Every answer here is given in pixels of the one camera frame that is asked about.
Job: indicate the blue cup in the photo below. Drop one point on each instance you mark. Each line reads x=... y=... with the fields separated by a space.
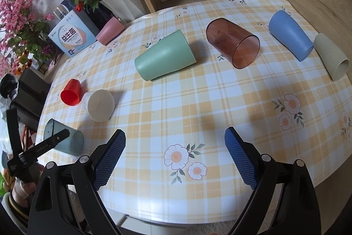
x=288 y=31

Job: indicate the green cup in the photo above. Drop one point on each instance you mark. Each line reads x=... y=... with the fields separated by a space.
x=162 y=56

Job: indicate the white and blue box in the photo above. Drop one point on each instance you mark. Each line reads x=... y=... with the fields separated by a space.
x=73 y=36

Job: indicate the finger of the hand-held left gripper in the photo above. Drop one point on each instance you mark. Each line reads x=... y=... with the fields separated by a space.
x=13 y=130
x=51 y=140

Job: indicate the person's left hand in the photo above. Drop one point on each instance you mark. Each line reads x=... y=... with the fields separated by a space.
x=23 y=192

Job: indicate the black plastic bag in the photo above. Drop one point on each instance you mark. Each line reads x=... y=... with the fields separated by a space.
x=8 y=85

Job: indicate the dark grey box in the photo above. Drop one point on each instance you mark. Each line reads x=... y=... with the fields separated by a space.
x=92 y=21

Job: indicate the white cup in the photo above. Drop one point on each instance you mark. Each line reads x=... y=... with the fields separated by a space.
x=100 y=105

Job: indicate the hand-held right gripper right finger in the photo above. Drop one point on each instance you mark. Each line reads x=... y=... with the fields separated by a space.
x=242 y=159

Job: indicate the pink blossom plant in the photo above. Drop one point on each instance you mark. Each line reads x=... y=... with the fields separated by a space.
x=16 y=12

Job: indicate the dark furniture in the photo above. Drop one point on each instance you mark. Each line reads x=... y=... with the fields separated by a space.
x=30 y=89

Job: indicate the brown transparent cup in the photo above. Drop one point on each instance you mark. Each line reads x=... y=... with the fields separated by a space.
x=228 y=36

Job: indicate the pink cup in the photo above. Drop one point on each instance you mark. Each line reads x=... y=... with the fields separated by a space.
x=108 y=31

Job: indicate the clear bottle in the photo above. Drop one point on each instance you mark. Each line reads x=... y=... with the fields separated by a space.
x=60 y=11

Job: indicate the teal transparent cup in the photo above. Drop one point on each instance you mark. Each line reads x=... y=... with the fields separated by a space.
x=73 y=144

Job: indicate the beige cup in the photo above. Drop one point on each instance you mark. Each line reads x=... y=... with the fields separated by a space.
x=328 y=53

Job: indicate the white vase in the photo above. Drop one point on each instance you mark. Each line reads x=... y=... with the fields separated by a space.
x=126 y=3

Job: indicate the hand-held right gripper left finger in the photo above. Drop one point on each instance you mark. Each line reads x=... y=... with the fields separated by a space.
x=110 y=160

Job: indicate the red cup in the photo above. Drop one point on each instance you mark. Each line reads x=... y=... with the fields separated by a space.
x=70 y=93

